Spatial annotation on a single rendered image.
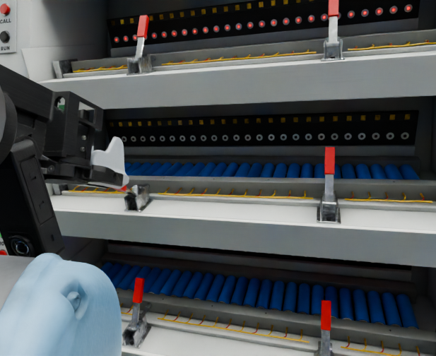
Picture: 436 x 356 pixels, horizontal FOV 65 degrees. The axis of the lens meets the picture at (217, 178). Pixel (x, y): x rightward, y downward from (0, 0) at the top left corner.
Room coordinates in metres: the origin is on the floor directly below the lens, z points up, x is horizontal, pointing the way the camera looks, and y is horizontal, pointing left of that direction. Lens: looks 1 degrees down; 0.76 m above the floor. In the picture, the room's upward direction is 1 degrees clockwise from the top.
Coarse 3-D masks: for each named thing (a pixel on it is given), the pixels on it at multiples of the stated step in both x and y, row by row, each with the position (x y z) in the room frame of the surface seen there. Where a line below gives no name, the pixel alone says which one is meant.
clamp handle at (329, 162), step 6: (330, 150) 0.43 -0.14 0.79; (330, 156) 0.43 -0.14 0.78; (324, 162) 0.43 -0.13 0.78; (330, 162) 0.42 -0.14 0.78; (324, 168) 0.42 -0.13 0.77; (330, 168) 0.42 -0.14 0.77; (330, 174) 0.42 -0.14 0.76; (330, 180) 0.42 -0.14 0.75; (330, 186) 0.42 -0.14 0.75; (330, 192) 0.42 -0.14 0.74; (330, 198) 0.41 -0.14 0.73
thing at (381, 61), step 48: (288, 0) 0.56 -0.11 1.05; (336, 0) 0.42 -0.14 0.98; (384, 0) 0.53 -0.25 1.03; (48, 48) 0.56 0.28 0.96; (96, 48) 0.68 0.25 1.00; (144, 48) 0.66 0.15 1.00; (192, 48) 0.63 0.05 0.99; (240, 48) 0.50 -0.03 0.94; (288, 48) 0.48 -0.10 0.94; (336, 48) 0.43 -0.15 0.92; (384, 48) 0.45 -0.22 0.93; (432, 48) 0.41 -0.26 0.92; (96, 96) 0.51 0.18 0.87; (144, 96) 0.48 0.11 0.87; (192, 96) 0.46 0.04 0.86; (240, 96) 0.45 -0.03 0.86; (288, 96) 0.43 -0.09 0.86; (336, 96) 0.41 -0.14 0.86; (384, 96) 0.40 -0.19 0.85
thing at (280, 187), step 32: (96, 192) 0.54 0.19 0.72; (160, 192) 0.53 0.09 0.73; (192, 192) 0.52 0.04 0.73; (224, 192) 0.51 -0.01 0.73; (256, 192) 0.49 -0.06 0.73; (288, 192) 0.48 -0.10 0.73; (320, 192) 0.47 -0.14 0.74; (352, 192) 0.45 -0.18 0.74; (384, 192) 0.44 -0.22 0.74; (416, 192) 0.43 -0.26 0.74
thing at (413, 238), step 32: (64, 224) 0.52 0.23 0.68; (96, 224) 0.50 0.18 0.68; (128, 224) 0.48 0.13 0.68; (160, 224) 0.47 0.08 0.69; (192, 224) 0.45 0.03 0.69; (224, 224) 0.44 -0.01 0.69; (256, 224) 0.43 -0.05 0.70; (288, 224) 0.41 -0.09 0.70; (320, 224) 0.41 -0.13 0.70; (352, 224) 0.40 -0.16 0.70; (384, 224) 0.40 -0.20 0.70; (416, 224) 0.39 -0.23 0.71; (320, 256) 0.42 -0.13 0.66; (352, 256) 0.41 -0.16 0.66; (384, 256) 0.40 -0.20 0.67; (416, 256) 0.38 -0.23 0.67
